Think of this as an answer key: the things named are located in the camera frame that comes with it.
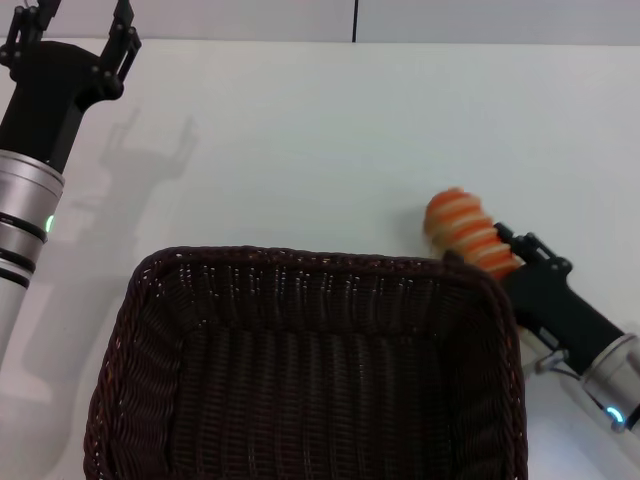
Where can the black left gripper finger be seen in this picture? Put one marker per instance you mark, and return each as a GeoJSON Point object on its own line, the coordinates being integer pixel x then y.
{"type": "Point", "coordinates": [120, 55]}
{"type": "Point", "coordinates": [22, 30]}

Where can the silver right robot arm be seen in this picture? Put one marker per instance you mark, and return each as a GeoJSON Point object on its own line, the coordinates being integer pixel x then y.
{"type": "Point", "coordinates": [617, 380]}

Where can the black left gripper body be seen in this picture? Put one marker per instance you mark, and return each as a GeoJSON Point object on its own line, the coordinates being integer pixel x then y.
{"type": "Point", "coordinates": [45, 100]}

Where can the dark brown wicker basket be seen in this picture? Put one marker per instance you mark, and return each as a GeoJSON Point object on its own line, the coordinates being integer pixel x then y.
{"type": "Point", "coordinates": [310, 370]}

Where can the orange striped bread roll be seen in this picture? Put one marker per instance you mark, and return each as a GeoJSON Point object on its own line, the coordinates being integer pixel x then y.
{"type": "Point", "coordinates": [465, 227]}

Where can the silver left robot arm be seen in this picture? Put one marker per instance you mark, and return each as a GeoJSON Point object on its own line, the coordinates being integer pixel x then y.
{"type": "Point", "coordinates": [22, 210]}

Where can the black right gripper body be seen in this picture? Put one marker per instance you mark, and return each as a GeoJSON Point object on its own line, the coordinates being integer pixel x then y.
{"type": "Point", "coordinates": [555, 305]}

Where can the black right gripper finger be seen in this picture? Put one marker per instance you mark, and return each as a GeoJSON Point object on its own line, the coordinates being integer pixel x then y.
{"type": "Point", "coordinates": [530, 247]}
{"type": "Point", "coordinates": [452, 257]}

